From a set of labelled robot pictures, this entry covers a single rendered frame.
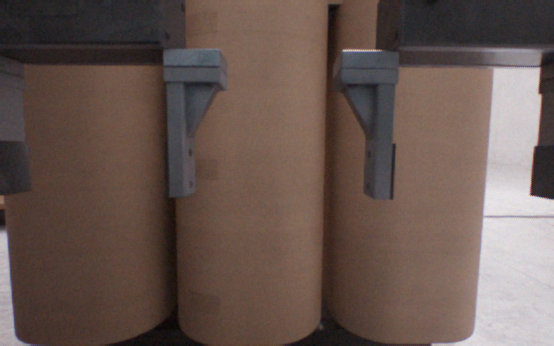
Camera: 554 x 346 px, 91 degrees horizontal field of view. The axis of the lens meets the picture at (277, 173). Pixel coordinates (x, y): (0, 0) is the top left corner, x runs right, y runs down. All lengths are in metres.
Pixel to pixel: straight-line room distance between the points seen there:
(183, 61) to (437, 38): 0.17
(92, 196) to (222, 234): 0.32
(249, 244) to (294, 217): 0.13
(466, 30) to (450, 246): 0.64
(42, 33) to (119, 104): 0.53
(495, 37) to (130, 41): 0.23
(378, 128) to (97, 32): 0.20
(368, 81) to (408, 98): 0.53
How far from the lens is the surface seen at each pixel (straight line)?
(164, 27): 0.22
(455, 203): 0.79
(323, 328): 0.94
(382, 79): 0.21
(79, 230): 0.81
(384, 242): 0.74
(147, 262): 0.83
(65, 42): 0.24
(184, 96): 0.21
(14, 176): 0.29
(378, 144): 0.21
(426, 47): 0.22
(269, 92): 0.66
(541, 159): 0.29
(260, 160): 0.64
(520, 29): 0.25
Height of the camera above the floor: 0.69
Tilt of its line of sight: 5 degrees down
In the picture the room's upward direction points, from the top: 1 degrees clockwise
